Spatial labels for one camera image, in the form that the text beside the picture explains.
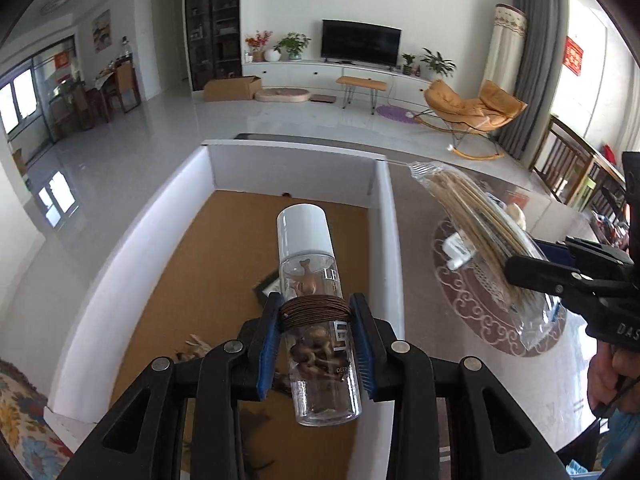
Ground white cosmetic tube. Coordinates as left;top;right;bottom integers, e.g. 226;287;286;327
442;234;473;270

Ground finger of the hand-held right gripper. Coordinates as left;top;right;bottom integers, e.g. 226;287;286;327
502;254;597;307
542;236;636;278

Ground beige pet bed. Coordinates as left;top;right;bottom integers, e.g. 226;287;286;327
255;87;311;106

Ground broad leaf potted plant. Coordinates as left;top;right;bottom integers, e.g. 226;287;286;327
420;48;457;81

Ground dark glass display cabinet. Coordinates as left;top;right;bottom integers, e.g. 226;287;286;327
184;0;243;92

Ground flat screen television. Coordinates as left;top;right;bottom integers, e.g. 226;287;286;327
321;19;402;67

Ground purple round rug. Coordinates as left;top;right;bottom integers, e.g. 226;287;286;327
375;104;418;123

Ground clear bottle with white cap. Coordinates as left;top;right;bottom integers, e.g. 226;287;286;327
276;203;362;427

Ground red wall hanging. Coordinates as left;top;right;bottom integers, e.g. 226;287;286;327
564;36;585;77

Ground covered standing air conditioner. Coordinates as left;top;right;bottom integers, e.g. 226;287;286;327
487;4;528;96

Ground white television cabinet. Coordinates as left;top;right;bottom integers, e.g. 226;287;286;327
241;57;436;106

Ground black printed box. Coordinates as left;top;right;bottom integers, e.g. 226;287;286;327
252;270;283;308

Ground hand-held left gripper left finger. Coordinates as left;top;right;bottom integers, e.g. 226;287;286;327
62;292;286;480

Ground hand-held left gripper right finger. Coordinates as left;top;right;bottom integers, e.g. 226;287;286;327
347;292;566;480

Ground white cardboard box container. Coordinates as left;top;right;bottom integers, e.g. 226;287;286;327
45;139;406;480

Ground orange lounge chair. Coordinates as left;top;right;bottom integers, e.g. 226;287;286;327
414;79;528;161

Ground brown cardboard box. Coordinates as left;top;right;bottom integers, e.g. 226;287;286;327
202;76;263;103

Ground brown claw hair clip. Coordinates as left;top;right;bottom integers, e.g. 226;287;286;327
172;332;216;363

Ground red flowers in vase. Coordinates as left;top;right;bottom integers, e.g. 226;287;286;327
245;31;273;63

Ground dining table with chairs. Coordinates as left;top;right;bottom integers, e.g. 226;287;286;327
47;52;141;131

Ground person's right hand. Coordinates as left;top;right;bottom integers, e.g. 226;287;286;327
587;346;640;417

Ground wall painting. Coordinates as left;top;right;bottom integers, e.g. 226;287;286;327
91;10;112;52

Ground floral blanket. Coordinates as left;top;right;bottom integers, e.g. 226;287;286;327
0;357;71;480

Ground wooden slat chair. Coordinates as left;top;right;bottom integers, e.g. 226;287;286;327
530;115;596;201

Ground grey curtain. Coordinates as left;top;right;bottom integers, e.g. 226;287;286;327
500;0;571;158

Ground cream knit bag yellow trim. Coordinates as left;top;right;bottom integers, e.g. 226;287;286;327
505;202;529;231

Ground green bushy potted plant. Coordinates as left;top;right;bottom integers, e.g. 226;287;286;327
272;32;312;61

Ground cluttered wooden bench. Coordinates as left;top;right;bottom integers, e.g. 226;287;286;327
582;145;640;241

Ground cotton swab pack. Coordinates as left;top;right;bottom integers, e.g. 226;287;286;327
409;160;568;351

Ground orange bench stool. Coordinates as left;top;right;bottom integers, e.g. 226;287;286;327
336;76;388;111

